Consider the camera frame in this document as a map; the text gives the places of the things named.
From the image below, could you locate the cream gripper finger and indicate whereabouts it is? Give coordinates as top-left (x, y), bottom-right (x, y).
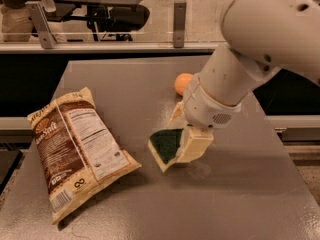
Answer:
top-left (177, 126), bottom-right (214, 163)
top-left (167, 101), bottom-right (186, 129)

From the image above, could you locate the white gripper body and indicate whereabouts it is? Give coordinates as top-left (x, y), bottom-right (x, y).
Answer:
top-left (183, 73), bottom-right (242, 129)

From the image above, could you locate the green and yellow sponge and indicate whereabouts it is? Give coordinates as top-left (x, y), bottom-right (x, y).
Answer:
top-left (148, 129), bottom-right (183, 172)

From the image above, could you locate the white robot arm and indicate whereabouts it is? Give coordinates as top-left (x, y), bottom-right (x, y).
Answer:
top-left (158, 0), bottom-right (320, 165)

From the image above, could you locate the brown chip bag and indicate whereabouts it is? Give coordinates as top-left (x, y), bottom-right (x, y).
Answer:
top-left (27, 87), bottom-right (141, 224)

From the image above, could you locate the orange ball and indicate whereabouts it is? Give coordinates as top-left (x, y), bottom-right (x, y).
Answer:
top-left (174, 73), bottom-right (193, 96)

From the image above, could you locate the black office chair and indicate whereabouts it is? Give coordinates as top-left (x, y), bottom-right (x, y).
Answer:
top-left (106, 5), bottom-right (150, 41)

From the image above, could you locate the dark background desk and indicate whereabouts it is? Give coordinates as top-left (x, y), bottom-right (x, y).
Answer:
top-left (46, 0), bottom-right (147, 42)

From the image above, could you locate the person in beige trousers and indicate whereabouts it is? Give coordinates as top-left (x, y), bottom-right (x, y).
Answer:
top-left (0, 0), bottom-right (68, 44)

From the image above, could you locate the middle metal glass bracket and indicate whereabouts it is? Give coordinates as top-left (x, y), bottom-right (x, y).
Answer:
top-left (173, 1), bottom-right (186, 48)

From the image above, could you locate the metal glass bracket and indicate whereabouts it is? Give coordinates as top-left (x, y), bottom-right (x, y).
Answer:
top-left (173, 1), bottom-right (186, 48)
top-left (26, 1), bottom-right (56, 49)

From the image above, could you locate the left metal glass bracket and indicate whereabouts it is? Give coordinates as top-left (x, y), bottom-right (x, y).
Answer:
top-left (26, 1), bottom-right (56, 49)

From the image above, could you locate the metal barrier rail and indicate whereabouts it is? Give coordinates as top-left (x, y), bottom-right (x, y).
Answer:
top-left (0, 41), bottom-right (222, 54)

